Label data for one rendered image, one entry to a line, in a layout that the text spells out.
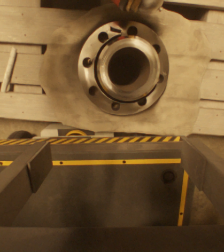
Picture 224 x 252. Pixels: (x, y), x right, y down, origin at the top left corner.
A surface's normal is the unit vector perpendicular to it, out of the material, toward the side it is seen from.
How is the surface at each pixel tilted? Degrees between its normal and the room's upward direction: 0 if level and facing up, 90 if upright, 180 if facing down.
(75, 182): 0
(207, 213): 0
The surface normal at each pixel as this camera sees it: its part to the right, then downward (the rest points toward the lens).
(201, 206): -0.02, 0.29
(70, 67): 0.87, 0.16
